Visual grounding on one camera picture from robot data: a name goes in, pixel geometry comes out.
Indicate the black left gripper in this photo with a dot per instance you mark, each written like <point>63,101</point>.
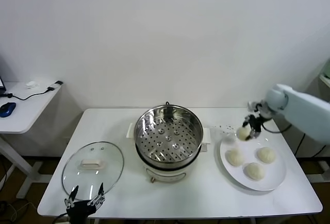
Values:
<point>81,212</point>

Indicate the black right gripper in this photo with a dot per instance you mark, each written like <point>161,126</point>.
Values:
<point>258,122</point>

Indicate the white steamed baozi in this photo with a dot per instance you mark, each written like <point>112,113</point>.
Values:
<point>242,132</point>
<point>254,171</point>
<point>235,158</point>
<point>266,155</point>

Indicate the light blue right robot arm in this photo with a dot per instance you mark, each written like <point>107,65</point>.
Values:
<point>304,105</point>

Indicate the perforated steel steamer basket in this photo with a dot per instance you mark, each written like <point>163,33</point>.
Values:
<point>167,144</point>

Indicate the white round plate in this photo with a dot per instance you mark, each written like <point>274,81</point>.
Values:
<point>276,173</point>

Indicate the cream electric cooking pot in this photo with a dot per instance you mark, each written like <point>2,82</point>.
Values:
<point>167,176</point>

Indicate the white stand base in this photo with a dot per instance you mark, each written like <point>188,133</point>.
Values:
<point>324,172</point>

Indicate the white shelf board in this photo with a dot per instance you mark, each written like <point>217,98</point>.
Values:
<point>325,81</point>

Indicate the white side table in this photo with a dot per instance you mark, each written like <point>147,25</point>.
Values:
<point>31,110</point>

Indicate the blue computer mouse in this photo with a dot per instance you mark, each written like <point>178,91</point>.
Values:
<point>7,108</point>

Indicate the small white crumpled object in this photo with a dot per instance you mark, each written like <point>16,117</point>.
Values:
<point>31,85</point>

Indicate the black laptop screen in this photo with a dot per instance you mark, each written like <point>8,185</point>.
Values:
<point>2,85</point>

